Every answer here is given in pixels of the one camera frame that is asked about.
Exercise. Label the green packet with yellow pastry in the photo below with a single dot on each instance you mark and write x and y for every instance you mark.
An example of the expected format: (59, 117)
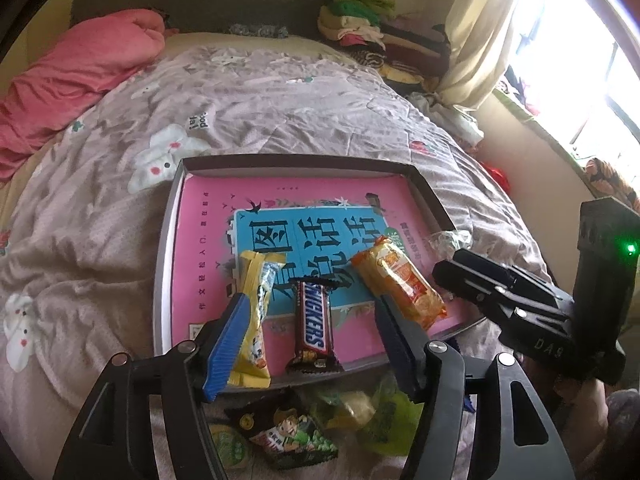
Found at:
(350, 407)

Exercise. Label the red plastic bag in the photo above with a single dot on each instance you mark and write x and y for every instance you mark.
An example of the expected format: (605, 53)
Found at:
(497, 177)

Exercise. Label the person's right hand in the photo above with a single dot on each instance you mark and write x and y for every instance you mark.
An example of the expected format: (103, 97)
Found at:
(587, 410)

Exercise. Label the pink tray box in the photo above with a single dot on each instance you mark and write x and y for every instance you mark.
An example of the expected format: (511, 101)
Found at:
(167, 260)

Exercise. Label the window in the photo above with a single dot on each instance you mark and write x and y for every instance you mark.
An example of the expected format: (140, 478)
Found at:
(575, 35)

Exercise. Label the green cartoon print packet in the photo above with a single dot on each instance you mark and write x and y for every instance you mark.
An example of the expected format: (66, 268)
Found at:
(395, 420)

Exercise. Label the orange and dark patterned cloth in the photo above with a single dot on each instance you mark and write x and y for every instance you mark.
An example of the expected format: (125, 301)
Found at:
(612, 185)

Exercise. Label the orange snack packet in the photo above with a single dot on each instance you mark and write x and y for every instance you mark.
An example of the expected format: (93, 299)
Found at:
(400, 280)

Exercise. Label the pink and blue book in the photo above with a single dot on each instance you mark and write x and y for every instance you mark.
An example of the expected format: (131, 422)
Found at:
(210, 240)

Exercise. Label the person's right forearm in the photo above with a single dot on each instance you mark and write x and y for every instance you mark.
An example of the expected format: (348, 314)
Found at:
(622, 425)

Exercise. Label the round green topped snack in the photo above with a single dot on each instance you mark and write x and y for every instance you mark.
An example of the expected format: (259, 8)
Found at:
(227, 445)

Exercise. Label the heap of colourful clothes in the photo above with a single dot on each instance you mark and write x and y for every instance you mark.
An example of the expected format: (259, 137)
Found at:
(522, 95)

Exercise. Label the yellow snack packet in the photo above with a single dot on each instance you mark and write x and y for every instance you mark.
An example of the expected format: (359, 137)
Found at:
(263, 300)

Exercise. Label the black and green snack packet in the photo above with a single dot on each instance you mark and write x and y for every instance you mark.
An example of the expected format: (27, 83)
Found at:
(290, 435)

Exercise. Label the brown chocolate bar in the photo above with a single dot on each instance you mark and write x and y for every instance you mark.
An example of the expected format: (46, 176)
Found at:
(312, 325)

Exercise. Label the pink duvet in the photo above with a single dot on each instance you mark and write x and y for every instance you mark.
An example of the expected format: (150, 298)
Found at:
(75, 75)

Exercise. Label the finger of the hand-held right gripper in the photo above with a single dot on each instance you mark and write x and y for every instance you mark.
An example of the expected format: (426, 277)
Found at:
(475, 295)
(510, 280)

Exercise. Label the green sill cover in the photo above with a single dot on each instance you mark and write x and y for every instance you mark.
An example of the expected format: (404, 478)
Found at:
(545, 127)

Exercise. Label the clear pastry packet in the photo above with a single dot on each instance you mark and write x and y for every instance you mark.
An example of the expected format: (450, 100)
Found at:
(445, 240)

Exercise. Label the cream curtain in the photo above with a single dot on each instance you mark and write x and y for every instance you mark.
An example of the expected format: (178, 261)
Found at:
(480, 35)

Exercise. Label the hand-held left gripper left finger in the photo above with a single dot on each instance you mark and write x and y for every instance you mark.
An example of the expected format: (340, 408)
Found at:
(227, 350)

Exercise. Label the white crumpled garment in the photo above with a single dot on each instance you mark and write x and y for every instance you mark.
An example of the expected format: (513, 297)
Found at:
(450, 117)

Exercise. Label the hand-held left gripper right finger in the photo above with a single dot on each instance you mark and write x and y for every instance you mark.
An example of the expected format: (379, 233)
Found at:
(400, 355)

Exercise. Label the pile of folded clothes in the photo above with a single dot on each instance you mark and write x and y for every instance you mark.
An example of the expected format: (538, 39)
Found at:
(390, 40)

